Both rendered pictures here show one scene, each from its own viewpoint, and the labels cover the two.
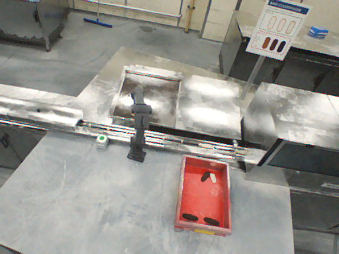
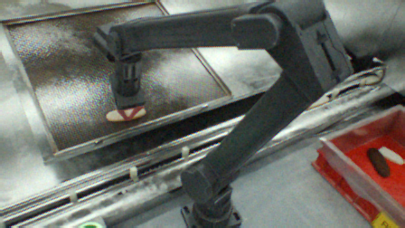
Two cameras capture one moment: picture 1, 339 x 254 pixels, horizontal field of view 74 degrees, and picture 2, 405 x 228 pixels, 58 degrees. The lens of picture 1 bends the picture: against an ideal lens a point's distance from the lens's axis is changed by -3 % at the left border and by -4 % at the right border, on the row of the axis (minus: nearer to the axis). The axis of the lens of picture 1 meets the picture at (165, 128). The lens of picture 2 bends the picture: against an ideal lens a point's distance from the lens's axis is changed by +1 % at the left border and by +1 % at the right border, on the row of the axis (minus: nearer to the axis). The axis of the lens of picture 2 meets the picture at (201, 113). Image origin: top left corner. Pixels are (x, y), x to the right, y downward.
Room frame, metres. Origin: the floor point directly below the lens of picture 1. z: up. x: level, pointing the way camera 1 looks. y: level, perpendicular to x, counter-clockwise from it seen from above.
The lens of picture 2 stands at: (0.57, 0.47, 1.53)
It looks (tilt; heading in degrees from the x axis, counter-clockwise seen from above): 41 degrees down; 325
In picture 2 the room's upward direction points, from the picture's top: 8 degrees clockwise
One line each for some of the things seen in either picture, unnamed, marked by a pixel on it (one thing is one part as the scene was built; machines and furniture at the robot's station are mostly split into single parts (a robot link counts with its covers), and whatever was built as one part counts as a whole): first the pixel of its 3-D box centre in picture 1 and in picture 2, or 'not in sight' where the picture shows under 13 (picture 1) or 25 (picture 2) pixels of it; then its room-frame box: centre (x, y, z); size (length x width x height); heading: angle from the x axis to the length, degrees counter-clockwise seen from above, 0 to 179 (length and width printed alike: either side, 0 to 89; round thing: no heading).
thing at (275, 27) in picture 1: (276, 30); not in sight; (1.88, -0.69, 1.50); 0.33 x 0.01 x 0.45; 87
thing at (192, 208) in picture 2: (136, 152); (212, 206); (0.92, 0.16, 0.86); 0.12 x 0.09 x 0.08; 83
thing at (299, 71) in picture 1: (287, 64); not in sight; (3.32, -1.62, 0.51); 1.93 x 1.05 x 1.02; 93
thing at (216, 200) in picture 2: (136, 143); (208, 180); (0.94, 0.17, 0.94); 0.09 x 0.05 x 0.10; 15
